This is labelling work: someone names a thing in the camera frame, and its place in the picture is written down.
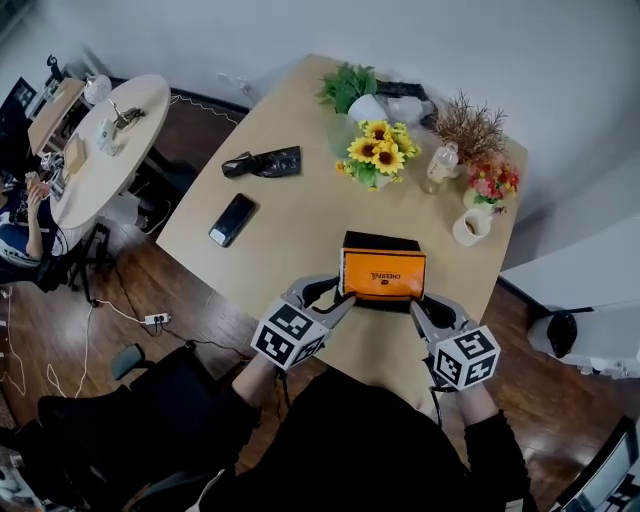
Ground white low appliance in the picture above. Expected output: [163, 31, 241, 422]
[529, 302, 640, 376]

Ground small wooden side desk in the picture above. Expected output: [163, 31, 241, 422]
[27, 77, 86, 156]

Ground white desk lamp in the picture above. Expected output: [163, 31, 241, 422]
[82, 73, 146, 132]

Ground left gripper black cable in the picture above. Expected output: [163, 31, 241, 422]
[272, 369, 294, 416]

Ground dried brown plant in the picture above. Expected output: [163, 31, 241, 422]
[430, 89, 509, 166]

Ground white zigzag cable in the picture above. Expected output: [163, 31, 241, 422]
[169, 92, 249, 126]

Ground orange packet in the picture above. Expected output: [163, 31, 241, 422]
[339, 247, 428, 303]

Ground round light wooden table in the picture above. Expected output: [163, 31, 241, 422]
[49, 73, 172, 231]

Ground small white cup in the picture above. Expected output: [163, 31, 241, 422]
[96, 118, 121, 157]

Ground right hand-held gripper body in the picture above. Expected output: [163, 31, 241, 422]
[424, 319, 501, 392]

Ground large black screen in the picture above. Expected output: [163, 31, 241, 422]
[0, 77, 39, 176]

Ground black-framed tablet screen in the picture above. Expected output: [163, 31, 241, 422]
[554, 414, 640, 512]

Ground black bundle behind plants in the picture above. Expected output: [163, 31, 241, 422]
[377, 79, 439, 126]

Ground clear bottle yellowish liquid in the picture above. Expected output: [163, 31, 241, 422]
[421, 141, 460, 195]

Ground light wooden square table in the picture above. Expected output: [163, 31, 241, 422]
[155, 53, 529, 416]

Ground white mug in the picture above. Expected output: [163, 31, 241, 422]
[452, 207, 494, 247]

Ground person's black top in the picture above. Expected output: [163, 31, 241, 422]
[199, 367, 539, 512]

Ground black mesh office chair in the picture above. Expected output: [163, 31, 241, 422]
[37, 342, 251, 512]

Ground person's right forearm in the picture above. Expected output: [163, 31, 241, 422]
[457, 384, 501, 426]

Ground potted yellow sunflowers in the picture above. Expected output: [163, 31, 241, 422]
[335, 119, 422, 192]

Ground white wall socket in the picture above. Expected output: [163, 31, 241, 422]
[217, 72, 254, 96]

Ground potted red pink flowers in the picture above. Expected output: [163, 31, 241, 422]
[462, 159, 521, 216]

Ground black floor cable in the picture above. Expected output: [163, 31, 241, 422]
[159, 323, 251, 361]

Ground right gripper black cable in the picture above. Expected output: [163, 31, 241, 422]
[427, 384, 446, 429]

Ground small wooden box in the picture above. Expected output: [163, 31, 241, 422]
[63, 134, 87, 175]

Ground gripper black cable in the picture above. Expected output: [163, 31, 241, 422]
[272, 369, 294, 416]
[427, 384, 446, 429]

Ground white floor cable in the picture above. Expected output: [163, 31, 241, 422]
[47, 298, 147, 400]

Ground crumpled black plastic bag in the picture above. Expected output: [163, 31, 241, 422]
[221, 145, 303, 180]

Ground clear plastic wrap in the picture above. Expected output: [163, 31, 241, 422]
[384, 94, 432, 126]

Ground green leafy plant white pot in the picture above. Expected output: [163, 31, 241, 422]
[314, 62, 389, 124]

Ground person's left forearm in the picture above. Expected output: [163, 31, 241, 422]
[232, 352, 281, 416]

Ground black smartphone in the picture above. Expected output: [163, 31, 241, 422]
[208, 192, 257, 249]

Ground black rectangular box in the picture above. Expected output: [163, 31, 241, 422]
[341, 229, 427, 315]

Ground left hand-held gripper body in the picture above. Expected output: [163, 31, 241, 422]
[249, 287, 332, 371]

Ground white plastic bag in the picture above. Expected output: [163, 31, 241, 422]
[102, 192, 174, 236]

